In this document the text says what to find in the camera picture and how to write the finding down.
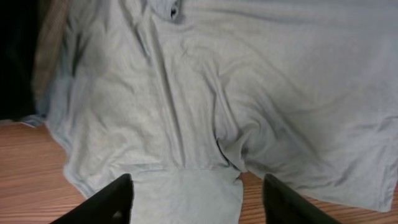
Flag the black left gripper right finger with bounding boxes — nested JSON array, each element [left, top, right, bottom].
[[262, 174, 339, 224]]

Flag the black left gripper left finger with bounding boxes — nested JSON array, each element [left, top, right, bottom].
[[51, 174, 134, 224]]

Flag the light blue polo shirt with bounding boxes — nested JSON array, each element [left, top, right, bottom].
[[36, 0, 397, 223]]

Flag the folded grey garment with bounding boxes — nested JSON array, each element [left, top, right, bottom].
[[31, 0, 71, 102]]

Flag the folded black garment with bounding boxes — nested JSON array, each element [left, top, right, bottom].
[[1, 0, 39, 120]]

